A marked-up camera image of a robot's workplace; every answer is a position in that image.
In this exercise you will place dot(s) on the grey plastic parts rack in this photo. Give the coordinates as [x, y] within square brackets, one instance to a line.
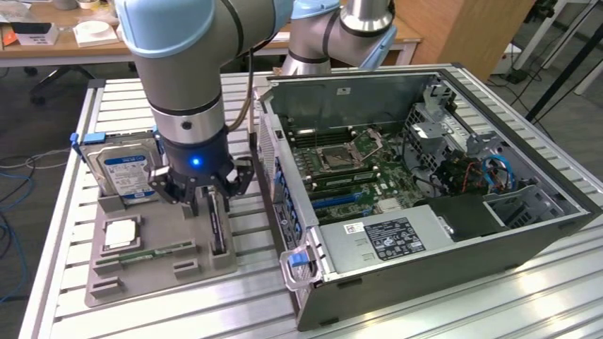
[160, 279]

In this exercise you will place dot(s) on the green RAM stick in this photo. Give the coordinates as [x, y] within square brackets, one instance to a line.
[150, 253]

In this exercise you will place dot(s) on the silver finned chipset heatsink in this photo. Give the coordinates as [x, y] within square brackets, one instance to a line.
[388, 205]

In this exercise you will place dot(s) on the black slanted pole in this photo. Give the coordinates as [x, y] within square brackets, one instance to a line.
[564, 70]

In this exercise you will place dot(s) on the open black PC case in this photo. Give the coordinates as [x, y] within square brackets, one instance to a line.
[424, 289]

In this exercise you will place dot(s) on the white desk frame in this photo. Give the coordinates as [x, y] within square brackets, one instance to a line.
[536, 31]

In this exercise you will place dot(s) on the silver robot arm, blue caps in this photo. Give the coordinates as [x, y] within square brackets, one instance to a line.
[188, 53]

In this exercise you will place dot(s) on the white box with black top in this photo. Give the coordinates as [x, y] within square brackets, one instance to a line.
[33, 33]

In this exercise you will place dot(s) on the Nvidia graphics card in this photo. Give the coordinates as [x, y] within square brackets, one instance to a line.
[216, 226]

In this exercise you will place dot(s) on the silver CPU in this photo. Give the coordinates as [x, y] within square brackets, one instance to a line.
[120, 233]

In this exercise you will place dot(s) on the wooden desk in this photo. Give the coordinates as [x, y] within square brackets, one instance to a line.
[70, 51]

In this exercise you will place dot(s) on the grey power supply unit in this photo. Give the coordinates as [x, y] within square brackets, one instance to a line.
[367, 243]

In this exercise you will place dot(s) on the blue case release latch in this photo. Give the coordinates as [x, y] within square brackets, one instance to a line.
[296, 260]

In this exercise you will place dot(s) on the CPU socket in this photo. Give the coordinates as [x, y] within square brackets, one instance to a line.
[337, 157]

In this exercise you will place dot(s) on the installed RAM stick with label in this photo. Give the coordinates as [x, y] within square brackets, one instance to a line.
[341, 181]

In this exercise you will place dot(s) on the black power adapter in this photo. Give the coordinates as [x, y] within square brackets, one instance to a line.
[516, 76]

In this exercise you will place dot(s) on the black office chair base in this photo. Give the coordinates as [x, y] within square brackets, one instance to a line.
[56, 76]

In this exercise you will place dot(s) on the metal socket cover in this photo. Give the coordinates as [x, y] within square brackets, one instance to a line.
[369, 137]

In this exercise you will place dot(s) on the grey disk bay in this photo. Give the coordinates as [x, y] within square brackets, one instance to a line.
[527, 208]

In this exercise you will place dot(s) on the green Dell motherboard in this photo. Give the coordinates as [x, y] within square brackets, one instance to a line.
[400, 176]

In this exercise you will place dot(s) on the wooden cabinet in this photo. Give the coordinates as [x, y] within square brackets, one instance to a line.
[471, 35]

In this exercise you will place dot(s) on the metal drive cage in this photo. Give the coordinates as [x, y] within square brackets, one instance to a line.
[433, 134]

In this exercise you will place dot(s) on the hard disk in blue caddy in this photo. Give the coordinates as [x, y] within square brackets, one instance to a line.
[124, 173]

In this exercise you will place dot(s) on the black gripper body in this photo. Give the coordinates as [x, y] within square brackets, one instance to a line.
[197, 162]

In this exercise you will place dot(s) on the white box with round hole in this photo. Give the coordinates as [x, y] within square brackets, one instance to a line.
[96, 33]

